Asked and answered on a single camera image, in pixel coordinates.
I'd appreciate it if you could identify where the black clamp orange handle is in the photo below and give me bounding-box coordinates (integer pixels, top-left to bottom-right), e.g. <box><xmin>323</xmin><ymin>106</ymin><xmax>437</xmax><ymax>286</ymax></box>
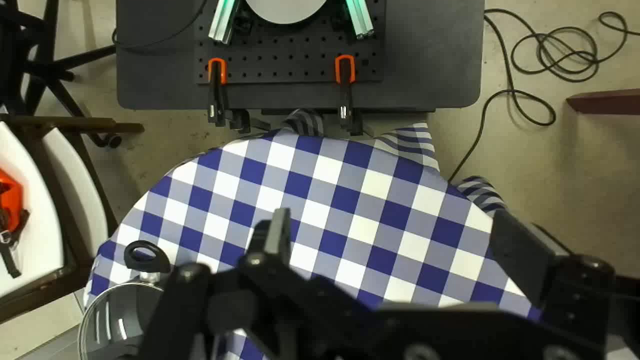
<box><xmin>332</xmin><ymin>52</ymin><xmax>366</xmax><ymax>135</ymax></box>
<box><xmin>205</xmin><ymin>54</ymin><xmax>234</xmax><ymax>127</ymax></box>

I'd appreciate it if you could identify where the red brown desk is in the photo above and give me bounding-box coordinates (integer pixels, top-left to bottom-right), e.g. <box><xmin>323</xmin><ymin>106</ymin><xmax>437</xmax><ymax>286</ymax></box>
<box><xmin>564</xmin><ymin>88</ymin><xmax>640</xmax><ymax>115</ymax></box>

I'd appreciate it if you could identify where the orange black tool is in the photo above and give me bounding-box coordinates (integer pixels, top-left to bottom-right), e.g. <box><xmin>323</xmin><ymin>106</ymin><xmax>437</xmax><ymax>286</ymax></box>
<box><xmin>0</xmin><ymin>165</ymin><xmax>32</xmax><ymax>280</ymax></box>

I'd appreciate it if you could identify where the black floor cable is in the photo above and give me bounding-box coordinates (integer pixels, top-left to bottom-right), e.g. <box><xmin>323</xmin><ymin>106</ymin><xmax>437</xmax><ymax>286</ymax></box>
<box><xmin>447</xmin><ymin>6</ymin><xmax>640</xmax><ymax>186</ymax></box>

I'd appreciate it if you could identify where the blue white checkered tablecloth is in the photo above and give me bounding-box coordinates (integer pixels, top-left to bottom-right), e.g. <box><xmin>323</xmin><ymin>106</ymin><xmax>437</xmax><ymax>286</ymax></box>
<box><xmin>85</xmin><ymin>127</ymin><xmax>547</xmax><ymax>360</ymax></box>

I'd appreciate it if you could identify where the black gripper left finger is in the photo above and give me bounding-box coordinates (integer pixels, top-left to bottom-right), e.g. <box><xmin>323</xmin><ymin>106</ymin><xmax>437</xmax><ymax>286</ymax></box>
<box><xmin>240</xmin><ymin>205</ymin><xmax>296</xmax><ymax>282</ymax></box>

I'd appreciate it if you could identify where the aluminium extrusion rail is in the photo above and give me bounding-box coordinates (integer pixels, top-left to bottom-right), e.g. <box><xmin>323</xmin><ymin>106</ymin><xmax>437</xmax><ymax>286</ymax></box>
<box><xmin>340</xmin><ymin>0</ymin><xmax>376</xmax><ymax>39</ymax></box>
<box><xmin>206</xmin><ymin>0</ymin><xmax>242</xmax><ymax>46</ymax></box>

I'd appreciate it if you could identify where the black cooking pot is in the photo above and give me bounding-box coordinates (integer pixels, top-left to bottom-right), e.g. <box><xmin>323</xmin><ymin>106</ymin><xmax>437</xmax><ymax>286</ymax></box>
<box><xmin>78</xmin><ymin>237</ymin><xmax>174</xmax><ymax>360</ymax></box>

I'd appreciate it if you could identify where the black perforated mounting board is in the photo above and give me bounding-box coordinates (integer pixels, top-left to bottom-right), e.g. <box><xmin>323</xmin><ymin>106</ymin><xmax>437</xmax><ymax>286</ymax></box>
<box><xmin>195</xmin><ymin>0</ymin><xmax>390</xmax><ymax>85</ymax></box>

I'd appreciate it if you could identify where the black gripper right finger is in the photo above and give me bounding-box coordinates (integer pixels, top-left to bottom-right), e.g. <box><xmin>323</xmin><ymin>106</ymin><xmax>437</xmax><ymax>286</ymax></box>
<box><xmin>490</xmin><ymin>208</ymin><xmax>619</xmax><ymax>321</ymax></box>

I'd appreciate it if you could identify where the black tripod stand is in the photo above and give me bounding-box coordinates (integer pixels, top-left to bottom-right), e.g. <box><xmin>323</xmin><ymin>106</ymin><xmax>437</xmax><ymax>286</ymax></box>
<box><xmin>0</xmin><ymin>0</ymin><xmax>129</xmax><ymax>150</ymax></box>

